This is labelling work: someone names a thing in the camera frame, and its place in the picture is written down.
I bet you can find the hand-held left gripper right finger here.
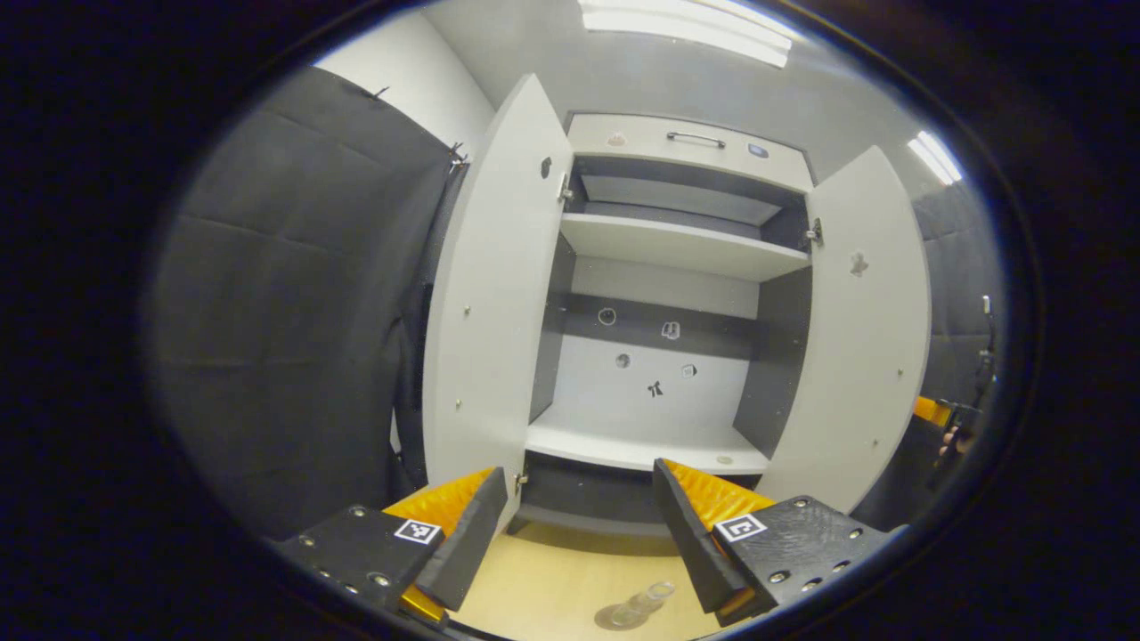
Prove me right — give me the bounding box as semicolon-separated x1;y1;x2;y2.
651;458;893;626

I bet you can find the clear glass bottle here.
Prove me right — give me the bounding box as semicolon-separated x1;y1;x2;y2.
608;580;677;629

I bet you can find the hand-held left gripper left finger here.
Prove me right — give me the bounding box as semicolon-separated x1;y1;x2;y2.
276;466;509;626

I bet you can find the black backdrop cloth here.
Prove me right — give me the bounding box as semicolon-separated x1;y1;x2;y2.
145;65;468;540
851;181;1009;535

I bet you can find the white cabinet shelf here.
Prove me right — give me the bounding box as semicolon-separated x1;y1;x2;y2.
524;402;770;475
559;212;812;284

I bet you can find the white and grey cabinet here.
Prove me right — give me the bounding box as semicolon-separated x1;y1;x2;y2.
508;113;817;540

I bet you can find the white cabinet drawer front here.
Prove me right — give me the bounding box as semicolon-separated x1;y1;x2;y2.
566;113;817;193

